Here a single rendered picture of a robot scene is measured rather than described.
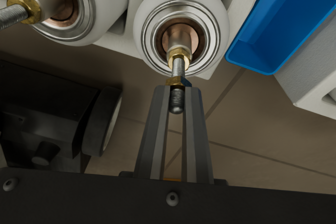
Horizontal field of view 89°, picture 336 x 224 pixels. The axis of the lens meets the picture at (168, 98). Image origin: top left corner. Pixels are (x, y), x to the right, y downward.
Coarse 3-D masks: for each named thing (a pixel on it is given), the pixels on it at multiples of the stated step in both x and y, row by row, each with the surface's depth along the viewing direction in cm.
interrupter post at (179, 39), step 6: (174, 36) 15; (180, 36) 15; (186, 36) 15; (168, 42) 16; (174, 42) 14; (180, 42) 14; (186, 42) 14; (168, 48) 14; (174, 48) 14; (186, 48) 14; (168, 54) 14
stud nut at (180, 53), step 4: (180, 48) 14; (172, 52) 14; (176, 52) 13; (180, 52) 13; (184, 52) 13; (172, 56) 13; (176, 56) 13; (180, 56) 13; (184, 56) 13; (188, 56) 14; (168, 60) 14; (172, 60) 14; (184, 60) 13; (188, 60) 13; (168, 64) 14; (188, 64) 14
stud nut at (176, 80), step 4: (176, 76) 11; (180, 76) 11; (168, 80) 11; (172, 80) 11; (176, 80) 10; (180, 80) 10; (184, 80) 11; (168, 84) 10; (172, 84) 10; (176, 84) 10; (180, 84) 10; (184, 84) 10; (188, 84) 11; (172, 88) 11; (180, 88) 10; (184, 88) 10
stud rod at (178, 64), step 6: (174, 60) 13; (180, 60) 13; (174, 66) 13; (180, 66) 13; (174, 72) 12; (180, 72) 12; (174, 90) 10; (180, 90) 11; (174, 96) 10; (180, 96) 10; (174, 102) 10; (180, 102) 10; (174, 108) 10; (180, 108) 10
